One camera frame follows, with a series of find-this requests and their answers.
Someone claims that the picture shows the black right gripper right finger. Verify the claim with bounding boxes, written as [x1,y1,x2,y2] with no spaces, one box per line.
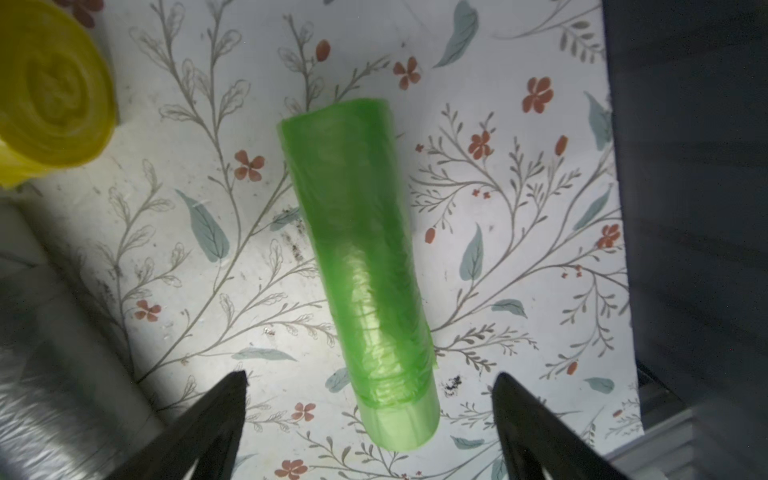
[492,373,627,480]

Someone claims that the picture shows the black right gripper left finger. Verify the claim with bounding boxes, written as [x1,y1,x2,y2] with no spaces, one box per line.
[108,370,248,479]

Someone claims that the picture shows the dark grey trash bag roll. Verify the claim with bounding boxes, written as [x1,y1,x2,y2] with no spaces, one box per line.
[1,202,164,479]

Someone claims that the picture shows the pale green roll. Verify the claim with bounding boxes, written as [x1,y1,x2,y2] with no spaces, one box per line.
[278,98,439,452]

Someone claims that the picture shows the yellow trash bag roll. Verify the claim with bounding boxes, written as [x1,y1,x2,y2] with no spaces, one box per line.
[1,1,117,189]

